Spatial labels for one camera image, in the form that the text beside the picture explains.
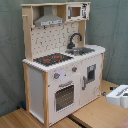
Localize white oven door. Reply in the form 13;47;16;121
49;78;80;124

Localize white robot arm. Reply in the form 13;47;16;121
106;85;128;108

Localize wooden toy kitchen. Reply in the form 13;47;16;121
22;2;105;128

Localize left red oven knob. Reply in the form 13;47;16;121
54;73;60;79

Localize black stovetop red burners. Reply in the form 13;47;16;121
34;53;70;66

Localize grey toy sink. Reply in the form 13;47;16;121
65;47;95;56

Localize black toy faucet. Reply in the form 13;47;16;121
67;33;82;49

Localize white dishwasher cabinet door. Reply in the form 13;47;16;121
80;55;102;106

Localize grey range hood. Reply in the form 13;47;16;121
34;5;64;27

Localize toy microwave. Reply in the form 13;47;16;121
66;3;90;21

